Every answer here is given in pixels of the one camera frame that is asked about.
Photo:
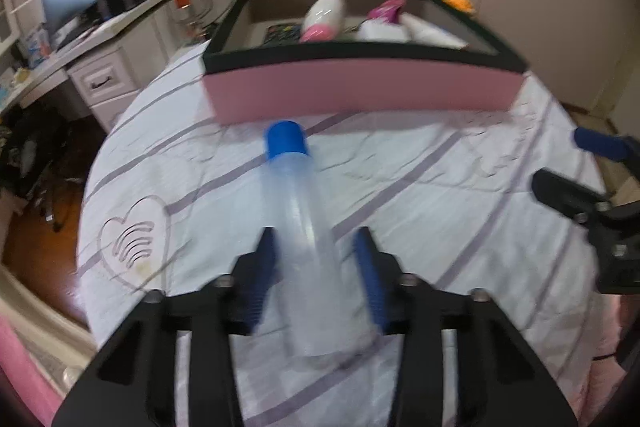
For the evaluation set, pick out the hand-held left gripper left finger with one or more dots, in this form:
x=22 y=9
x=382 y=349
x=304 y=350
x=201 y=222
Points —
x=262 y=277

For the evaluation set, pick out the small pink cartoon packet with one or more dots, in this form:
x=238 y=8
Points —
x=385 y=10

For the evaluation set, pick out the white bottle with pink cap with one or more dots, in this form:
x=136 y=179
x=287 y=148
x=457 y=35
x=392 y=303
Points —
x=322 y=19

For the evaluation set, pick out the orange lid glass bottle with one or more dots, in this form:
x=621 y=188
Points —
x=182 y=2

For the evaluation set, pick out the blue and white box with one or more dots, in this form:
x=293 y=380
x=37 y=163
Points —
x=37 y=44

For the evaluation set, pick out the white striped quilt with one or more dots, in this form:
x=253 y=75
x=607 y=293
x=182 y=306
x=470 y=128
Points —
x=425 y=207

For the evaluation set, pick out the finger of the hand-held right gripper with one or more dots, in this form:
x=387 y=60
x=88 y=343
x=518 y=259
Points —
x=597 y=144
x=560 y=192

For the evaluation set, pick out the white desk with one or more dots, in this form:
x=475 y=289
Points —
x=105 y=77

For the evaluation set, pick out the orange plush toy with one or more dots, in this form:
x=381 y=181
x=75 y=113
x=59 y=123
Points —
x=457 y=2

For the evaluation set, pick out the pink box with black rim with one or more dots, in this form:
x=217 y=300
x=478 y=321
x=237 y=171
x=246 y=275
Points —
x=350 y=92

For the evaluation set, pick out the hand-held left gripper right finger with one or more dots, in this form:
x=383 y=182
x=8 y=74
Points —
x=370 y=277

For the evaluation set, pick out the pink blanket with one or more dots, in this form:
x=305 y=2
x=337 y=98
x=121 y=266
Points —
x=20 y=367

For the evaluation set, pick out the clear bottle with blue cap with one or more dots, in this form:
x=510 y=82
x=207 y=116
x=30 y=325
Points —
x=305 y=232

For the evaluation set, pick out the black remote control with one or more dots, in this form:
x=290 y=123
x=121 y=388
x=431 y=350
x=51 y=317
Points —
x=282 y=35

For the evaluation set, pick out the black office chair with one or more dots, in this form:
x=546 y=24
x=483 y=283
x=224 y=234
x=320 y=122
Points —
x=30 y=157

